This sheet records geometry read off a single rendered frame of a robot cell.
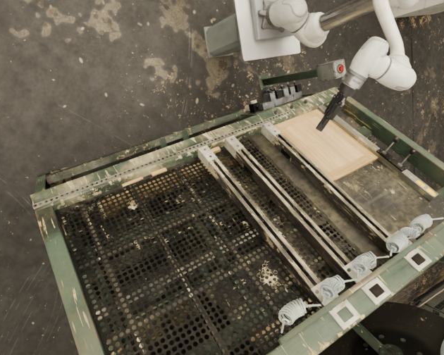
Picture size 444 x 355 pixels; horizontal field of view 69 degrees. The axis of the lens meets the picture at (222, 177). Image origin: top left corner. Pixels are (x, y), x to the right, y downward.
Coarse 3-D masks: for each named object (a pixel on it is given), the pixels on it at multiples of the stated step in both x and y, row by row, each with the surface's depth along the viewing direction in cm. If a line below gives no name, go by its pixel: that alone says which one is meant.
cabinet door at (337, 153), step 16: (320, 112) 233; (288, 128) 219; (304, 128) 220; (336, 128) 222; (304, 144) 209; (320, 144) 210; (336, 144) 211; (352, 144) 212; (320, 160) 201; (336, 160) 202; (352, 160) 203; (368, 160) 203; (336, 176) 192
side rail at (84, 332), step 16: (48, 208) 160; (48, 224) 155; (48, 240) 149; (64, 240) 151; (64, 256) 144; (64, 272) 140; (64, 288) 135; (80, 288) 136; (64, 304) 131; (80, 304) 131; (80, 320) 127; (80, 336) 124; (96, 336) 124; (80, 352) 120; (96, 352) 120
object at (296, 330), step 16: (416, 224) 156; (400, 240) 141; (368, 256) 136; (384, 256) 137; (400, 256) 131; (336, 288) 126; (352, 288) 121; (288, 304) 122; (304, 304) 122; (320, 304) 121; (336, 304) 117; (288, 320) 118; (304, 320) 112; (288, 336) 108
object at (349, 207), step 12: (264, 132) 213; (276, 132) 207; (276, 144) 206; (288, 144) 201; (288, 156) 200; (300, 156) 196; (300, 168) 194; (312, 168) 188; (312, 180) 188; (324, 180) 182; (324, 192) 183; (336, 192) 177; (336, 204) 178; (348, 204) 172; (348, 216) 173; (360, 216) 167; (360, 228) 169; (372, 228) 162; (408, 228) 145; (372, 240) 165; (384, 240) 158; (408, 240) 155; (384, 252) 161; (420, 252) 151
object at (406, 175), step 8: (336, 120) 224; (344, 128) 221; (352, 128) 220; (352, 136) 217; (360, 136) 215; (368, 144) 210; (376, 152) 205; (384, 160) 202; (392, 168) 200; (400, 176) 197; (408, 176) 193; (408, 184) 194; (416, 184) 190; (424, 184) 190; (424, 192) 187
